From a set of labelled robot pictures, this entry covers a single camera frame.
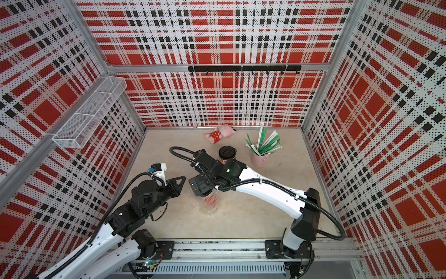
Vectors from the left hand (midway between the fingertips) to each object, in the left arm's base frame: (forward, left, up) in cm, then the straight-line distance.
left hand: (188, 177), depth 73 cm
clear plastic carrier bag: (-6, -3, -22) cm, 23 cm away
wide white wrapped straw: (+27, -41, -2) cm, 49 cm away
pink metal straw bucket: (+17, -33, -14) cm, 40 cm away
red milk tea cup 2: (-7, -9, -9) cm, 15 cm away
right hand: (-2, -8, +1) cm, 8 cm away
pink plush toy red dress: (+41, -13, -16) cm, 46 cm away
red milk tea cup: (+16, -16, -4) cm, 23 cm away
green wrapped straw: (+24, -38, -9) cm, 46 cm away
